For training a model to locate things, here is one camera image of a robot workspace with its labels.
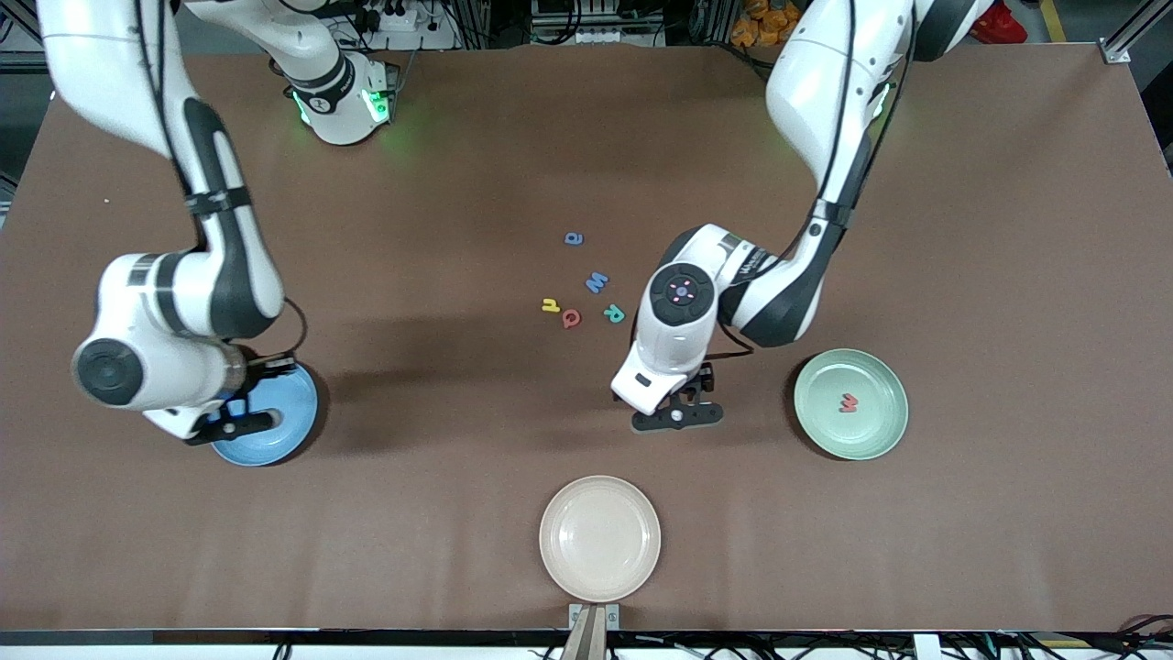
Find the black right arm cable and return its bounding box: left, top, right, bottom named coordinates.
left=133, top=0, right=310, bottom=366

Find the grey metal bracket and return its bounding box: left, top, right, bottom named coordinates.
left=568, top=602, right=621, bottom=633

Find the orange mesh bag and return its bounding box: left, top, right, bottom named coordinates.
left=730, top=0, right=800, bottom=49

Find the green round plate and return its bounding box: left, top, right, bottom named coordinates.
left=794, top=348, right=910, bottom=461

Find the red bag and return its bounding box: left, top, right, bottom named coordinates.
left=970, top=3, right=1029, bottom=47

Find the blue round plate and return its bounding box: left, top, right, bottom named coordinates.
left=209, top=362, right=320, bottom=468

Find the aluminium profile beam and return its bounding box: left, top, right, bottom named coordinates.
left=560, top=609, right=609, bottom=660

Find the beige round plate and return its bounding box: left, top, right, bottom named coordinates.
left=539, top=475, right=662, bottom=604

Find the aluminium frame post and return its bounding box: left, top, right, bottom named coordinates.
left=1100, top=0, right=1173, bottom=65

